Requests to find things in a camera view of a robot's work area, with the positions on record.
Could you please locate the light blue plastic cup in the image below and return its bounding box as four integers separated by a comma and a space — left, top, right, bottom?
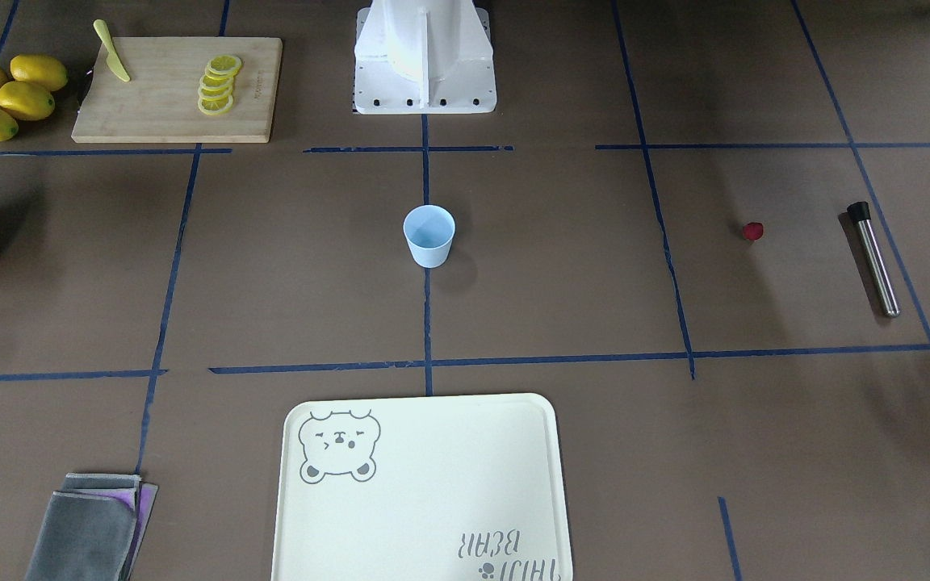
402, 205, 455, 269

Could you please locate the cream bear serving tray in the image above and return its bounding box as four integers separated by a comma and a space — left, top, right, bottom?
270, 393, 575, 580

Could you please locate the red strawberry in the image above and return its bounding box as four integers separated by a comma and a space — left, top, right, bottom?
741, 222, 765, 241

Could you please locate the lemon slices row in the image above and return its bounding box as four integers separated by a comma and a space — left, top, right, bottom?
196, 54, 243, 115

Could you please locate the bamboo cutting board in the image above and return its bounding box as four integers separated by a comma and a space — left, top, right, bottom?
71, 36, 283, 144

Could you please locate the stainless steel muddler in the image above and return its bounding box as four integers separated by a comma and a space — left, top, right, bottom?
848, 201, 901, 319

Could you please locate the yellow-green plastic knife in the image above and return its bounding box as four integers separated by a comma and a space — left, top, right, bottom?
93, 19, 132, 82

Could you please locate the grey folded cloth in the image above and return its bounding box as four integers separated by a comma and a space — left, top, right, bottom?
25, 472, 158, 580

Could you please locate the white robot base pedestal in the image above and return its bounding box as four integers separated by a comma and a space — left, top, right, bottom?
352, 1, 498, 115

